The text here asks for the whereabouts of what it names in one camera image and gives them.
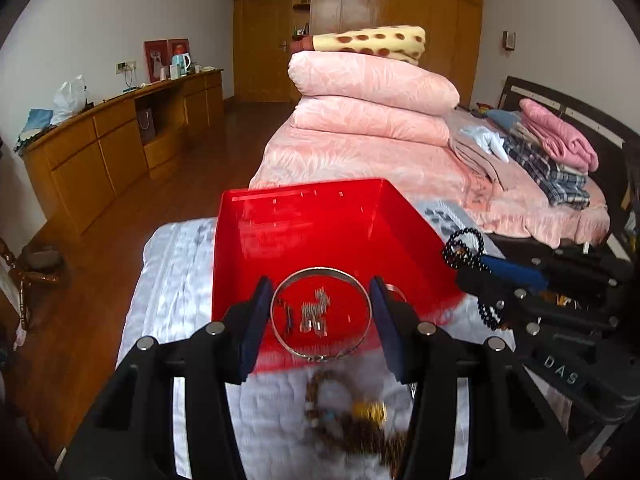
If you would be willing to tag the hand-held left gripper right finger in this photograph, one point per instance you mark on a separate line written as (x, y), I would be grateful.
(390, 330)

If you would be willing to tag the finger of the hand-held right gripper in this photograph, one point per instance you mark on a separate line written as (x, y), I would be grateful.
(490, 290)
(515, 272)

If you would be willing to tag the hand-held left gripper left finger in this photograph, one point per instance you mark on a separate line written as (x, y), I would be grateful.
(250, 330)

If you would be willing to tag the wide silver bangle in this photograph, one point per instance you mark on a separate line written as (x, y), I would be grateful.
(320, 357)

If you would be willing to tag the red plastic box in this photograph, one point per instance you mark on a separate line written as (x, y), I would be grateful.
(325, 220)

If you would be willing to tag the grey leaf-print quilted cover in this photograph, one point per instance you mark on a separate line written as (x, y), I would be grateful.
(170, 270)

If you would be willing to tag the plaid folded clothes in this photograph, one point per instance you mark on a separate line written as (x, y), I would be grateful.
(555, 180)

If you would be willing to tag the dusty pink throw blanket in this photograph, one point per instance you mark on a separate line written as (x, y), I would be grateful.
(475, 160)

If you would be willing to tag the white cloth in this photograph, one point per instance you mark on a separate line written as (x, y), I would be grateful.
(487, 142)

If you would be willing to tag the pink folded blanket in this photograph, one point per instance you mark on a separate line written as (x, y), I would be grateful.
(560, 135)

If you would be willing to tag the pink bed sheet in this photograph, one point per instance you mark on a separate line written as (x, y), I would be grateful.
(360, 165)

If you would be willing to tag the dark wooden headboard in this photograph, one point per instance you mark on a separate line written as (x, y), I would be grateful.
(605, 125)

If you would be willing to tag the pink folded quilt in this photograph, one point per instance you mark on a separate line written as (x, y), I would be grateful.
(370, 122)
(370, 80)

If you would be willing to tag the grey paper bag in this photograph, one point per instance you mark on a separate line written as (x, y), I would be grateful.
(146, 127)

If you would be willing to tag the wooden sideboard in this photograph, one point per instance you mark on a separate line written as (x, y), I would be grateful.
(85, 165)

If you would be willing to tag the yellow spotted pillow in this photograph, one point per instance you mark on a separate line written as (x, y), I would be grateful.
(370, 42)

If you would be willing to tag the white electric kettle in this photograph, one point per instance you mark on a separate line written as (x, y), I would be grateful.
(180, 62)

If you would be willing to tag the white plastic bag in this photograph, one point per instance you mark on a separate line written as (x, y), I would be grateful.
(67, 102)

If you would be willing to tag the blue cloth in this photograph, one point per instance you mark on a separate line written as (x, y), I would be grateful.
(37, 120)

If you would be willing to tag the wooden wardrobe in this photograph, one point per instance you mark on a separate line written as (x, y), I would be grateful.
(390, 0)

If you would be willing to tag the wall intercom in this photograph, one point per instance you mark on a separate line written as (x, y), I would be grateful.
(509, 40)

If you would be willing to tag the red photo frame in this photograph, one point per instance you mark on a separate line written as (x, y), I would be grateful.
(177, 44)
(155, 60)

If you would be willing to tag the wall socket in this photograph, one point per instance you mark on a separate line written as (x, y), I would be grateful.
(126, 66)

